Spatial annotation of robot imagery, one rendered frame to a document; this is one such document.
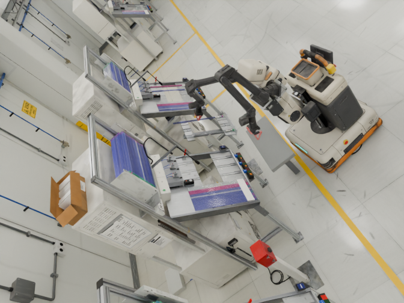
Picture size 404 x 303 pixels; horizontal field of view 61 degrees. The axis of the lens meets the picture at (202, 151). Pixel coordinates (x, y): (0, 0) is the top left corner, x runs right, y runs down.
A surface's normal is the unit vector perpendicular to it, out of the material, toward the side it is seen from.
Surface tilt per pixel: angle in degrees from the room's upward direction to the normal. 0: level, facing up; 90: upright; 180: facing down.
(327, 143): 0
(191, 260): 0
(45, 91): 90
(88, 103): 90
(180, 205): 43
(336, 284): 0
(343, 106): 90
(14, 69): 90
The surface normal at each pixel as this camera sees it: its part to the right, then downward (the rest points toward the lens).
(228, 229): -0.62, -0.49
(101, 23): 0.28, 0.60
